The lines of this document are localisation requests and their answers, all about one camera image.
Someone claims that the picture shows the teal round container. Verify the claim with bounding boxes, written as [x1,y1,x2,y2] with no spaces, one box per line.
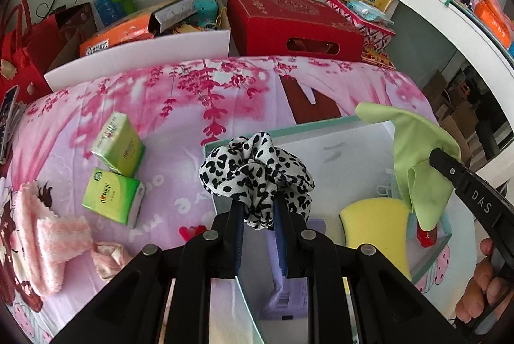
[195,0,219,21]

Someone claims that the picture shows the dark red paper bag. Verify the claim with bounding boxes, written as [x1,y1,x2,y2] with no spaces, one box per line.
[40,2,97,73]

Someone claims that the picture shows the blue water bottle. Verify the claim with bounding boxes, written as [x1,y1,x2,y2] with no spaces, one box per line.
[93,0,121,27]

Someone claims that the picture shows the red glossy object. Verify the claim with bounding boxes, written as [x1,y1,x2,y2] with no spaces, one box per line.
[417,223,439,247]

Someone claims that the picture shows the white tray with teal rim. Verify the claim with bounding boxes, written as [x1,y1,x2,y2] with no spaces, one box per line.
[202,115,452,344]

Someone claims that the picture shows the pink fluffy towel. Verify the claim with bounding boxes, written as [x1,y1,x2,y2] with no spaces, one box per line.
[14,181,94,295]

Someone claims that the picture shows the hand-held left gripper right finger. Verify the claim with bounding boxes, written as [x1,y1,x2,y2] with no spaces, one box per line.
[274,199,468,344]

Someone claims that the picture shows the red gold paper decoration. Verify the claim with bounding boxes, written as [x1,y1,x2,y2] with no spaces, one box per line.
[361,49,396,70]

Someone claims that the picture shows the smartphone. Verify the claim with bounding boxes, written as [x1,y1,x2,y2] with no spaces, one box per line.
[0,85,20,152]

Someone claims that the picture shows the white round table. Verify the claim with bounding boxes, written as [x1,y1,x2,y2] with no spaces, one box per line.
[387,0,514,152]

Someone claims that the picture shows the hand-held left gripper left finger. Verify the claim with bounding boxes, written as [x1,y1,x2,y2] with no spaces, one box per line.
[50,203,245,344]

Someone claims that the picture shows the purple wipes packet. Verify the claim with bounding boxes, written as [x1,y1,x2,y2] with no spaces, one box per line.
[261,219,327,322]

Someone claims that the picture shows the person's right hand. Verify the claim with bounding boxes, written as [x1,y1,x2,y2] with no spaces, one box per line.
[454,237,504,325]

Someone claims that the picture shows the green cloth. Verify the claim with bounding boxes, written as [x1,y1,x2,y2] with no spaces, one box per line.
[355,102,462,231]

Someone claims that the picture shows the red white patterned box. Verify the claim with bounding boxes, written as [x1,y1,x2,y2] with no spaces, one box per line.
[326,0,396,59]

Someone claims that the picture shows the red gift box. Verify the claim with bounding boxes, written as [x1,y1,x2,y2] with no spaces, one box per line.
[227,0,366,62]

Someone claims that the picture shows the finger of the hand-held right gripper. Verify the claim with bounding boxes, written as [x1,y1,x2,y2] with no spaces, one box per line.
[429,148,514,239]

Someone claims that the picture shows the leopard print scrunchie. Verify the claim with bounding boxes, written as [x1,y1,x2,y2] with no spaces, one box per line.
[199,132,315,230]

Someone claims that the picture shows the orange box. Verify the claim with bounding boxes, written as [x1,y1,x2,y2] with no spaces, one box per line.
[78,0,197,57]

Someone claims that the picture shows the orange packet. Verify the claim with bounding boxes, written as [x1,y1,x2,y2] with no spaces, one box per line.
[476,0,514,49]

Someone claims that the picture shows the yellow sponge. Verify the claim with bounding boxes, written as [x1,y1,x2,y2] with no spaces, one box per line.
[338,197,412,280]

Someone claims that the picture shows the green tissue pack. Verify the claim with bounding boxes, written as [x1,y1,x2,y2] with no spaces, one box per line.
[90,112,146,176]
[82,167,145,228]

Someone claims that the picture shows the light blue packet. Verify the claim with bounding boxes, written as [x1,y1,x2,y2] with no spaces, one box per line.
[346,0,392,23]

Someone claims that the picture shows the red handbag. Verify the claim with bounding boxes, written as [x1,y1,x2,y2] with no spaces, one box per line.
[0,0,53,104]

